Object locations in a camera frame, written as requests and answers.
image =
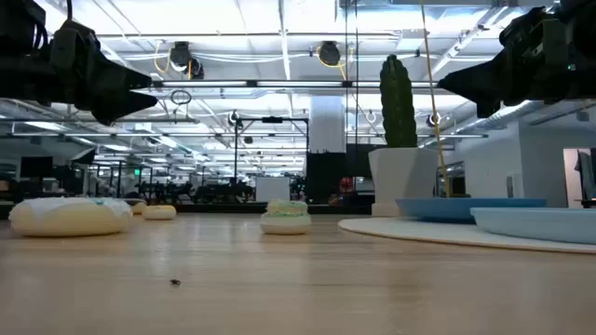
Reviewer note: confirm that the white hexagonal plant pot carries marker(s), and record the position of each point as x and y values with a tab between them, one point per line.
400	179

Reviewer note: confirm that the black aluminium table frame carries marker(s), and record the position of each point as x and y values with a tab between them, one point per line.
223	208

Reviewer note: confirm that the black rig frame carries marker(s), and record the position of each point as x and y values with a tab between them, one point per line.
272	120

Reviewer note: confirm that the white round placemat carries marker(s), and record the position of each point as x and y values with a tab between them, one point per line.
419	230

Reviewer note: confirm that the small black screw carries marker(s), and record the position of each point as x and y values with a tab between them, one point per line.
175	282

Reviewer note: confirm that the whiteboard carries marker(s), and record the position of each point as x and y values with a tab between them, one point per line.
272	188

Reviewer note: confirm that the person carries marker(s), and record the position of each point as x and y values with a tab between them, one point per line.
345	184

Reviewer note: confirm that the tall green cactus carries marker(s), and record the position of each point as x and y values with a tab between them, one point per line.
398	102

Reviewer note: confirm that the small green iced donut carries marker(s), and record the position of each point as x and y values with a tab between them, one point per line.
285	225

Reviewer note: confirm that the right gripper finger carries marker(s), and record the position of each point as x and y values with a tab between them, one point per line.
512	70
488	109

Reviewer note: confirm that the large white iced donut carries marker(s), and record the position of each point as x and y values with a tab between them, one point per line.
70	218

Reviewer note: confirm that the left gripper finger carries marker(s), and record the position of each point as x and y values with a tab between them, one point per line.
88	65
116	104

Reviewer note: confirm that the black monitor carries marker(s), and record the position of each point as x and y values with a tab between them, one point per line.
36	166

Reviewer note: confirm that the dark blue plate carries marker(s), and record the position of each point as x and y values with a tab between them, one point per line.
447	209

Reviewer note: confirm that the small cream donut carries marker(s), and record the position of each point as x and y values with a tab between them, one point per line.
159	212

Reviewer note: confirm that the light blue plate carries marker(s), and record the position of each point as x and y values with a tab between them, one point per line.
535	225

